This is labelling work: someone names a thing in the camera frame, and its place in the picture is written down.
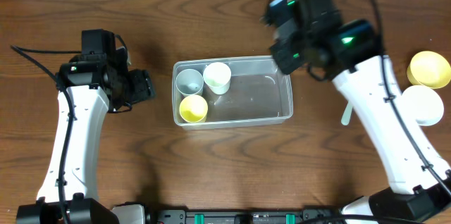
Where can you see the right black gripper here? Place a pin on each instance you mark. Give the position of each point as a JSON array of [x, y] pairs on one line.
[[286, 56]]

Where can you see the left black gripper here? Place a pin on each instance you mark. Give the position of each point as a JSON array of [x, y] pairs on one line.
[[141, 85]]

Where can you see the grey plastic cup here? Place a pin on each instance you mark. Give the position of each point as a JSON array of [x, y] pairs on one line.
[[189, 82]]

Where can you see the white plastic cup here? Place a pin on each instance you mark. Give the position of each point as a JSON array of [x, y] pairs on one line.
[[217, 77]]

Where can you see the yellow plastic cup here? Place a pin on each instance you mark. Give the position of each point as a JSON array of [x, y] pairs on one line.
[[193, 109]]

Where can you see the yellow plastic bowl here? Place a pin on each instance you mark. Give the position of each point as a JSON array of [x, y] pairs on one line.
[[429, 69]]

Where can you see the white plastic bowl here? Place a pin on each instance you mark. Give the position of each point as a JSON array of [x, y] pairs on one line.
[[424, 104]]

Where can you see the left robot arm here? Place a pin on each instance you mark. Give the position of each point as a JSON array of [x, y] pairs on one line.
[[69, 191]]

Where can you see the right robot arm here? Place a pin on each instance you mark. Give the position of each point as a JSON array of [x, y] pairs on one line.
[[418, 177]]

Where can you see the clear plastic container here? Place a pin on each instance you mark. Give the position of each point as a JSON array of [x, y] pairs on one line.
[[259, 94]]

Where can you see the mint green plastic spoon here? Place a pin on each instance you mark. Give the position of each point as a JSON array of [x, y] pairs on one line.
[[346, 116]]

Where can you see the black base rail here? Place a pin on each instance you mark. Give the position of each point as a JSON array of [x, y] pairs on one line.
[[179, 216]]

